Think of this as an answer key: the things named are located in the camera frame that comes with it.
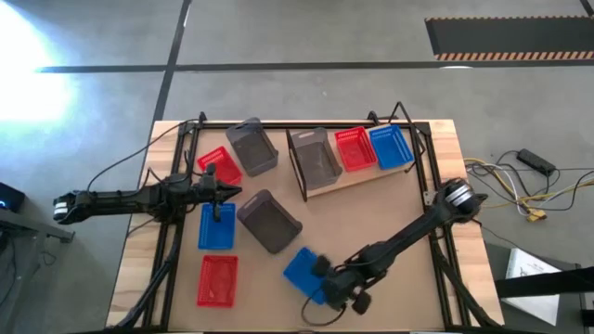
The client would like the black metal table frame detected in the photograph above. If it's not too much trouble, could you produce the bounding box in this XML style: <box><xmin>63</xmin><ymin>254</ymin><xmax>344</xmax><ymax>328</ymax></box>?
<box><xmin>106</xmin><ymin>101</ymin><xmax>507</xmax><ymax>334</ymax></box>

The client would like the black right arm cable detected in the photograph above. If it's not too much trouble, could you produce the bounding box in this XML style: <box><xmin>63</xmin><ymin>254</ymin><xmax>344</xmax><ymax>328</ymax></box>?
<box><xmin>300</xmin><ymin>287</ymin><xmax>347</xmax><ymax>328</ymax></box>

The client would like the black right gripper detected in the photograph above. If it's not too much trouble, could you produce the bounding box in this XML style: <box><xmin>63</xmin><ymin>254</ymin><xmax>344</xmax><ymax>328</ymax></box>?
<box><xmin>311</xmin><ymin>253</ymin><xmax>373</xmax><ymax>316</ymax></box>

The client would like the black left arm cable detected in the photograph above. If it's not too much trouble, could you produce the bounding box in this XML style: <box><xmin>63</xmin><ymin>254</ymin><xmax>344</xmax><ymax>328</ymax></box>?
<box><xmin>85</xmin><ymin>119</ymin><xmax>201</xmax><ymax>196</ymax></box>

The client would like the blue mesh plastic basket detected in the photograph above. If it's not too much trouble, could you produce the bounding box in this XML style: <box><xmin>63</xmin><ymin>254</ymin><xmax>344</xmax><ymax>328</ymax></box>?
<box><xmin>282</xmin><ymin>246</ymin><xmax>331</xmax><ymax>306</ymax></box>
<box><xmin>197</xmin><ymin>201</ymin><xmax>238</xmax><ymax>251</ymax></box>
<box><xmin>368</xmin><ymin>123</ymin><xmax>415</xmax><ymax>171</ymax></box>

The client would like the red mesh plastic basket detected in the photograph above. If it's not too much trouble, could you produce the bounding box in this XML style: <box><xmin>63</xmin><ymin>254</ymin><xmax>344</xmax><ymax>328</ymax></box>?
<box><xmin>196</xmin><ymin>253</ymin><xmax>239</xmax><ymax>309</ymax></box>
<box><xmin>196</xmin><ymin>146</ymin><xmax>244</xmax><ymax>186</ymax></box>
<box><xmin>333</xmin><ymin>125</ymin><xmax>379</xmax><ymax>173</ymax></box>

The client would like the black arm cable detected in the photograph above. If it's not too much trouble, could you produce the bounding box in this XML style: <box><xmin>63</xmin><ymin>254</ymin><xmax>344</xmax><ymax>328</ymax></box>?
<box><xmin>300</xmin><ymin>287</ymin><xmax>347</xmax><ymax>328</ymax></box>
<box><xmin>85</xmin><ymin>119</ymin><xmax>201</xmax><ymax>196</ymax></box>

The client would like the grey metal stand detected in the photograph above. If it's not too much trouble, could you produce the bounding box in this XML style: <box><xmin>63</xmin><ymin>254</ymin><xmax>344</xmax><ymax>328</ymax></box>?
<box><xmin>0</xmin><ymin>208</ymin><xmax>76</xmax><ymax>334</ymax></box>

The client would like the black device with blue light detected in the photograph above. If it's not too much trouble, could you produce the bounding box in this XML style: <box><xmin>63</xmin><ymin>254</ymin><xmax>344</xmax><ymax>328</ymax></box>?
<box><xmin>0</xmin><ymin>181</ymin><xmax>27</xmax><ymax>214</ymax></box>

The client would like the grey plastic basket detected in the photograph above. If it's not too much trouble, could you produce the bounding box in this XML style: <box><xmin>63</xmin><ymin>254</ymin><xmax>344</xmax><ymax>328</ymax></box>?
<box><xmin>225</xmin><ymin>116</ymin><xmax>280</xmax><ymax>178</ymax></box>
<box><xmin>288</xmin><ymin>126</ymin><xmax>344</xmax><ymax>192</ymax></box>
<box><xmin>236</xmin><ymin>188</ymin><xmax>304</xmax><ymax>255</ymax></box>

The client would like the wooden shelf black metal frame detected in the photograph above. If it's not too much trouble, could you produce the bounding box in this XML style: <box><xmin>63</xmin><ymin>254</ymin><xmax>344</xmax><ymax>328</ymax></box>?
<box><xmin>285</xmin><ymin>101</ymin><xmax>427</xmax><ymax>204</ymax></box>

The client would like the black flat bar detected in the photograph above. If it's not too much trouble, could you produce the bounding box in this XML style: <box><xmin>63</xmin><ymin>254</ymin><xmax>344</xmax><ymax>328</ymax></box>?
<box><xmin>494</xmin><ymin>265</ymin><xmax>594</xmax><ymax>300</ymax></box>

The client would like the black floor cable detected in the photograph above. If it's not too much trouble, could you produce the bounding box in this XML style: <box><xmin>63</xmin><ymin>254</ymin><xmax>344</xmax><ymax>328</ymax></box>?
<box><xmin>472</xmin><ymin>148</ymin><xmax>594</xmax><ymax>212</ymax></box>

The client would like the yellow floor cable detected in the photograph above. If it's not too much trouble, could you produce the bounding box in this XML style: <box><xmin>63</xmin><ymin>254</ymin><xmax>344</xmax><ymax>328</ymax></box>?
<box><xmin>463</xmin><ymin>157</ymin><xmax>535</xmax><ymax>219</ymax></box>

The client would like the white floor cable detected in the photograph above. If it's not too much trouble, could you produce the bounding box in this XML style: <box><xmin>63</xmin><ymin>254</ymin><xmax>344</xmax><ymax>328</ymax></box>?
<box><xmin>466</xmin><ymin>164</ymin><xmax>594</xmax><ymax>219</ymax></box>

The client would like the black hazard-striped floor mat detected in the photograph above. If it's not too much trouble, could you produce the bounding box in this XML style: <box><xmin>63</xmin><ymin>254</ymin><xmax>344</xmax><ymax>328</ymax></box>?
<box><xmin>424</xmin><ymin>16</ymin><xmax>594</xmax><ymax>62</ymax></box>

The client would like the white paper booklet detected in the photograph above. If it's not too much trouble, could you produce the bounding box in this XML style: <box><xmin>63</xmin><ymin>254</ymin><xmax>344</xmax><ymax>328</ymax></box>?
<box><xmin>500</xmin><ymin>248</ymin><xmax>563</xmax><ymax>327</ymax></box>

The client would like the black power strip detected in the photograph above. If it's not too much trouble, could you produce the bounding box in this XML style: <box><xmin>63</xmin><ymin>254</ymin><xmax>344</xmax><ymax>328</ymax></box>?
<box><xmin>515</xmin><ymin>148</ymin><xmax>558</xmax><ymax>177</ymax></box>

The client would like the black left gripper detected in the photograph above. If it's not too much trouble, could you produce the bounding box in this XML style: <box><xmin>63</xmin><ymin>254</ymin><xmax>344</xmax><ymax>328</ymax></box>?
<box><xmin>185</xmin><ymin>161</ymin><xmax>243</xmax><ymax>223</ymax></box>

